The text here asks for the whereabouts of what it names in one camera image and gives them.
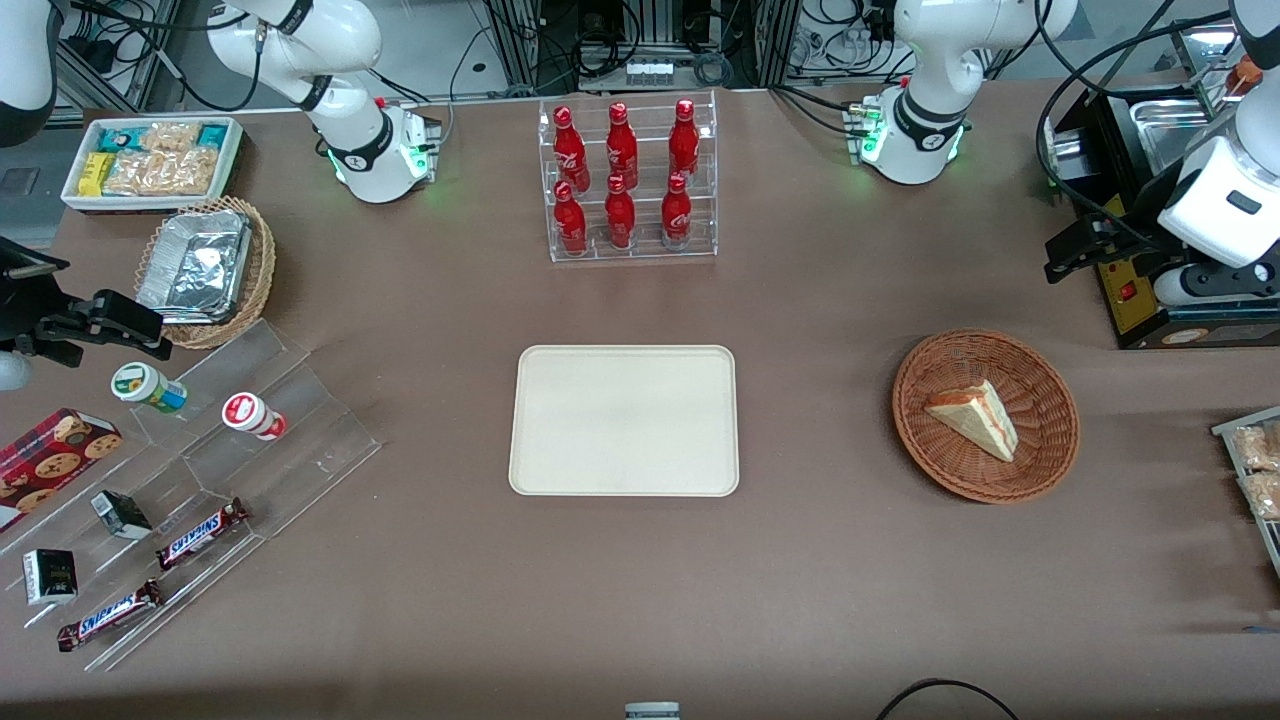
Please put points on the triangular sandwich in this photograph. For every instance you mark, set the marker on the triangular sandwich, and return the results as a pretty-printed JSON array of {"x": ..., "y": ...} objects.
[{"x": 975, "y": 418}]

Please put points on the teal snack packet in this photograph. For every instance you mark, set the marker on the teal snack packet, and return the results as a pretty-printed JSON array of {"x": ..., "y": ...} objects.
[
  {"x": 213, "y": 135},
  {"x": 116, "y": 138}
]

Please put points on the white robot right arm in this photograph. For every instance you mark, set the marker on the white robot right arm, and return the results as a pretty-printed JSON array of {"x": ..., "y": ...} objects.
[{"x": 355, "y": 150}]

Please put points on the aluminium frame rack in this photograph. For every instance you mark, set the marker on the aluminium frame rack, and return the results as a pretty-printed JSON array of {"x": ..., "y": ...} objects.
[{"x": 520, "y": 40}]

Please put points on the green lidded yogurt cup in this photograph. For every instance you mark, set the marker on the green lidded yogurt cup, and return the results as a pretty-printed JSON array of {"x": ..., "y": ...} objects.
[{"x": 148, "y": 387}]

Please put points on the clear acrylic step shelf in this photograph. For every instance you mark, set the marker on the clear acrylic step shelf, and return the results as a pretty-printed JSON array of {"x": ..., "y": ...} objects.
[{"x": 300, "y": 440}]

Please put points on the brown round wicker basket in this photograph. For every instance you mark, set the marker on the brown round wicker basket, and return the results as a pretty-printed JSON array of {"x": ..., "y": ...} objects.
[{"x": 1040, "y": 440}]

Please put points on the cream rectangular serving tray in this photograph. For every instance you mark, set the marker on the cream rectangular serving tray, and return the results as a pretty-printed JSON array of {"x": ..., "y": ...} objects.
[{"x": 620, "y": 420}]

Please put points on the yellow snack packet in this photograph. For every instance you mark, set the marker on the yellow snack packet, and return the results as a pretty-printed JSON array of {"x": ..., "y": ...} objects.
[{"x": 95, "y": 175}]

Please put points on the light wicker basket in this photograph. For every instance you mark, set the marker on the light wicker basket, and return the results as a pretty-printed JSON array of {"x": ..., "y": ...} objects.
[{"x": 255, "y": 290}]

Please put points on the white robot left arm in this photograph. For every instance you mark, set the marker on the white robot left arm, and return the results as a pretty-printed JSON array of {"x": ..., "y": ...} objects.
[{"x": 925, "y": 100}]

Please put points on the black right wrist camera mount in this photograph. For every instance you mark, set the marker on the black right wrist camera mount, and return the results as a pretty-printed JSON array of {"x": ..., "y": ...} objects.
[{"x": 30, "y": 262}]

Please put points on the Snickers chocolate bar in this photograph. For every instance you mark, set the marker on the Snickers chocolate bar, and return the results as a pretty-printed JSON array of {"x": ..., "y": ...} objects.
[
  {"x": 108, "y": 615},
  {"x": 200, "y": 533}
]

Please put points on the red lidded yogurt cup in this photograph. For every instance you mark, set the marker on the red lidded yogurt cup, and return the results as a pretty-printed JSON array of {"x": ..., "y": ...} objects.
[{"x": 250, "y": 415}]

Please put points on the wrapped pastry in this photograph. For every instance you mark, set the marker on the wrapped pastry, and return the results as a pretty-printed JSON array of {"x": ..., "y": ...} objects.
[
  {"x": 1258, "y": 447},
  {"x": 1262, "y": 495}
]

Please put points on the white plastic snack bin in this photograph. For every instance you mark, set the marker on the white plastic snack bin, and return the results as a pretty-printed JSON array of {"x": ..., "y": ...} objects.
[{"x": 70, "y": 195}]

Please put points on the clear acrylic bottle rack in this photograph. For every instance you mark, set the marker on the clear acrylic bottle rack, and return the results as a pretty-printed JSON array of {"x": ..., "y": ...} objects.
[{"x": 645, "y": 250}]

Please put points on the clear bag of pastries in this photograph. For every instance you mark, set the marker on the clear bag of pastries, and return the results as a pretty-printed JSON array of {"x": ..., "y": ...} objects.
[
  {"x": 160, "y": 173},
  {"x": 168, "y": 137}
]

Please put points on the red cola bottle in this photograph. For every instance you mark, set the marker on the red cola bottle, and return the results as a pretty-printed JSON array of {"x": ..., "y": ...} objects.
[
  {"x": 620, "y": 215},
  {"x": 677, "y": 212},
  {"x": 684, "y": 140},
  {"x": 570, "y": 220},
  {"x": 570, "y": 150},
  {"x": 621, "y": 145}
]

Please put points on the black food warmer appliance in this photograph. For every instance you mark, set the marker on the black food warmer appliance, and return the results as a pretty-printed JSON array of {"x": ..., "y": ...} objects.
[{"x": 1130, "y": 310}]

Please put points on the metal tray with pastries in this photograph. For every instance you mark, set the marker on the metal tray with pastries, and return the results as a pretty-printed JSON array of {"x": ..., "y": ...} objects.
[{"x": 1268, "y": 545}]

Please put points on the white power strip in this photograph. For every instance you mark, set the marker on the white power strip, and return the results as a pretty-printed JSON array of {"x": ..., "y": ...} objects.
[{"x": 650, "y": 72}]

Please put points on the grey device edge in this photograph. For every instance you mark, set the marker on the grey device edge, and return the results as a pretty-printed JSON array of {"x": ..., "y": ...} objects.
[{"x": 652, "y": 712}]

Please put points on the stainless steel pan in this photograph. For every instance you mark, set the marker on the stainless steel pan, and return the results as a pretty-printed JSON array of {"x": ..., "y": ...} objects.
[{"x": 1165, "y": 135}]

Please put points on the small black carton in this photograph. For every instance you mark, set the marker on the small black carton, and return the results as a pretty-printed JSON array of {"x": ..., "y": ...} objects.
[
  {"x": 50, "y": 577},
  {"x": 122, "y": 515}
]

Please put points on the red tartan cookie box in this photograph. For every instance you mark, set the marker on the red tartan cookie box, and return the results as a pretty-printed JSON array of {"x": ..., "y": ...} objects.
[{"x": 50, "y": 465}]

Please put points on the aluminium foil tray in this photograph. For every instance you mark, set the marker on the aluminium foil tray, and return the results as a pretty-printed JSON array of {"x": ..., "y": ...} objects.
[{"x": 195, "y": 265}]

